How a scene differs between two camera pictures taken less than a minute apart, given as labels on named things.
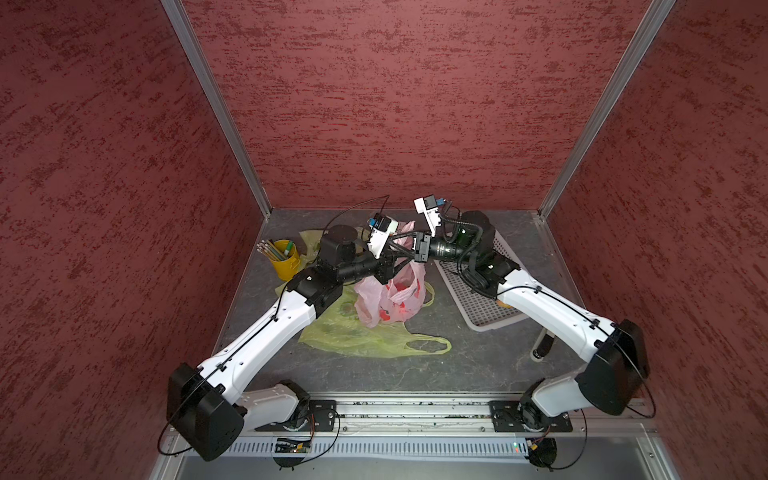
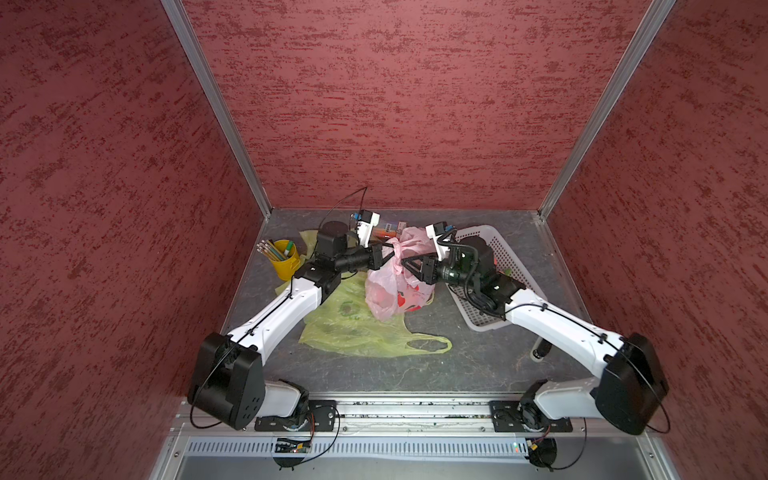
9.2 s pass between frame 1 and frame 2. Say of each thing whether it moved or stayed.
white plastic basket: stayed
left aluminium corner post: stayed
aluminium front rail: stayed
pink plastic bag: moved
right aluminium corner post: stayed
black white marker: stayed
